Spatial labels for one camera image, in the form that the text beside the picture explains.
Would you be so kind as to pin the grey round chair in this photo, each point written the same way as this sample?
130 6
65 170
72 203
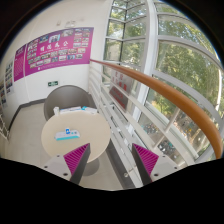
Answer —
67 96

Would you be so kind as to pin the small magenta wall poster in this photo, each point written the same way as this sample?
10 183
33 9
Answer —
19 63

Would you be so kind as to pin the large magenta wall poster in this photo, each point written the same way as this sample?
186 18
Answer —
57 49

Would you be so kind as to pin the white window frame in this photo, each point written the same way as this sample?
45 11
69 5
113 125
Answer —
154 34

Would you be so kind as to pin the green exit sign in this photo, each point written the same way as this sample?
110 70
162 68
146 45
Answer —
52 83

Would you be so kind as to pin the white metal railing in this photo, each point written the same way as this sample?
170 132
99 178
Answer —
130 126

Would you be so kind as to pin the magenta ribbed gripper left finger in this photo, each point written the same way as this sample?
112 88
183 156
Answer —
71 165

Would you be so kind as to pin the white box on table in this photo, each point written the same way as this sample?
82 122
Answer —
58 111

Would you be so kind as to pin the white blue charger plug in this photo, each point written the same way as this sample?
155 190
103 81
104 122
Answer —
67 131

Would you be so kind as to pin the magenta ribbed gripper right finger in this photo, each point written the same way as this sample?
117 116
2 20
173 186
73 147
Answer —
151 166

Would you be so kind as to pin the red sign on railing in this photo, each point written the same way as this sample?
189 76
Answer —
120 88

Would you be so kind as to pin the round cream table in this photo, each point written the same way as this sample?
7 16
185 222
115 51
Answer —
73 140

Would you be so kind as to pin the wooden handrail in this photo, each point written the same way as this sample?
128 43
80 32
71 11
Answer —
178 99

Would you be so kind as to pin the white power strip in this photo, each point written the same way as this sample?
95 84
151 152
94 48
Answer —
63 136

